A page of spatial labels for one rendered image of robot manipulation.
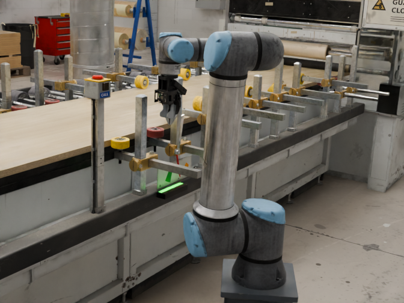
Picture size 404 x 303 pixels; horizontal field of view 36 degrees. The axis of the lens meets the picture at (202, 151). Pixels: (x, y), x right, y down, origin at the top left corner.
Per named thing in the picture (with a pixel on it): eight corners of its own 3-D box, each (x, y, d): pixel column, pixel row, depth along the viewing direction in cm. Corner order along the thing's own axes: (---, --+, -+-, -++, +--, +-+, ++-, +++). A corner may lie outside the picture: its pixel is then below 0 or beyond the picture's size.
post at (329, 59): (326, 125, 427) (333, 55, 414) (323, 125, 424) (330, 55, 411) (321, 124, 429) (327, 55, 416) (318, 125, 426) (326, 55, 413)
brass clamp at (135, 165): (159, 165, 266) (159, 154, 264) (139, 173, 255) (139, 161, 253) (147, 163, 269) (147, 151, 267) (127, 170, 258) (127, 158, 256)
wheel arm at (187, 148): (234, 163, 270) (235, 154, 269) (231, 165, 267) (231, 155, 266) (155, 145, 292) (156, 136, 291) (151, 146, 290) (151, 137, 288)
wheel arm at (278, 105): (306, 112, 328) (306, 105, 327) (303, 113, 325) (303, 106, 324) (225, 98, 354) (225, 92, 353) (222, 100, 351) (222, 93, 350)
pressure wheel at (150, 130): (166, 151, 292) (167, 127, 289) (156, 154, 286) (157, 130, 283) (153, 148, 297) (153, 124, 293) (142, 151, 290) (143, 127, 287)
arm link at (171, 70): (167, 60, 256) (186, 63, 251) (166, 72, 257) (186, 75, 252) (154, 62, 249) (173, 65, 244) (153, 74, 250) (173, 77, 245)
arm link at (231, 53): (241, 263, 204) (268, 36, 177) (191, 267, 199) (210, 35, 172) (226, 240, 218) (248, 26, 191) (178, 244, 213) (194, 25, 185)
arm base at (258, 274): (284, 266, 225) (286, 241, 222) (287, 291, 207) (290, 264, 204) (231, 263, 226) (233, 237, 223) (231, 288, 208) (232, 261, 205)
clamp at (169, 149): (190, 151, 286) (191, 140, 284) (173, 157, 275) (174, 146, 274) (180, 148, 289) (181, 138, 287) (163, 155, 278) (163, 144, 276)
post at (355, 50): (351, 109, 467) (359, 45, 453) (350, 110, 464) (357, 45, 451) (347, 109, 468) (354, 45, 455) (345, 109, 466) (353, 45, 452)
